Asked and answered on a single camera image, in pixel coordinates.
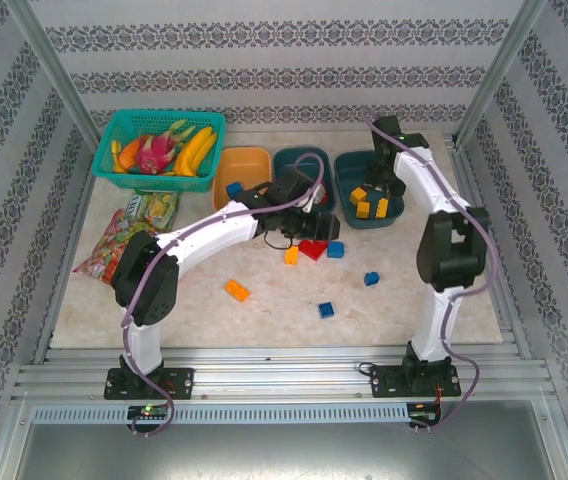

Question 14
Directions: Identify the long orange lego brick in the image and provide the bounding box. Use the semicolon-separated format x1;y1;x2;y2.
223;278;251;303

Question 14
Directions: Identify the dark teal plastic container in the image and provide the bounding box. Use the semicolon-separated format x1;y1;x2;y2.
333;149;406;230
272;144;338;214

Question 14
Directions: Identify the orange plastic container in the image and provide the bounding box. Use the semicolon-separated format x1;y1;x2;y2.
212;146;272;212

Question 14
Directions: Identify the yellow toy banana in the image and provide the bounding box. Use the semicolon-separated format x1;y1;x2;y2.
191;132;219;178
173;126;215;176

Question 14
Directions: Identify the green yellow snack bag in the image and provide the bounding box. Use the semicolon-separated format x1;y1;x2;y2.
126;191;181;227

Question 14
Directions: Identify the teal plastic mesh basket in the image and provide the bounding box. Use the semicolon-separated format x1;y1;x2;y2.
91;108;228;194

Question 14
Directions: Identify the pink toy dragon fruit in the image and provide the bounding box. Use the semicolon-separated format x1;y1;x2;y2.
135;118;196;175

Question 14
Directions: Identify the orange toy mango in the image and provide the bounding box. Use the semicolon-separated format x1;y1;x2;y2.
117;137;143;170

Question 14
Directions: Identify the small yellow toy fruit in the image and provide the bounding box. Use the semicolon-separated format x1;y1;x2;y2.
110;140;128;174

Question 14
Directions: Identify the large colourful candy bag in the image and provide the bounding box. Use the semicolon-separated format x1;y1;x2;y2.
72;209;165;287

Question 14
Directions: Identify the thin black camera cable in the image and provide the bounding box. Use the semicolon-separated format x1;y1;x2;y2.
262;227;299;251

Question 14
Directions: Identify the aluminium side rail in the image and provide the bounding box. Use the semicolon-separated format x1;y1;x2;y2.
446;132;535;361
33;142;100;366

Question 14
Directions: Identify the aluminium mounting rail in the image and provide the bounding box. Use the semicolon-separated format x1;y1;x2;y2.
11;344;558;401

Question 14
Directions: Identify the aluminium frame post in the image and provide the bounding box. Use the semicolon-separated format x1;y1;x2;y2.
452;0;549;146
6;0;103;146

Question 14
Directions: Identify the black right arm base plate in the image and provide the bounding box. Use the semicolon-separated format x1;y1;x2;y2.
368;364;461;400

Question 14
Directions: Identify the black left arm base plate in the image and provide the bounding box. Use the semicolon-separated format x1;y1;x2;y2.
104;367;195;401

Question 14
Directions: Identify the white slotted cable duct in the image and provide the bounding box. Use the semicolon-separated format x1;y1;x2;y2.
31;403;411;425

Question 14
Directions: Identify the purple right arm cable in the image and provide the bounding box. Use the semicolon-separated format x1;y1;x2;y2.
363;112;496;435

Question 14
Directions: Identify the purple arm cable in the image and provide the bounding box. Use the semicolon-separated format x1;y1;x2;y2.
363;112;496;435
121;152;328;440

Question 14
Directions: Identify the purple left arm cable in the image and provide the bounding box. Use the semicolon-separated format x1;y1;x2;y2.
121;152;328;440

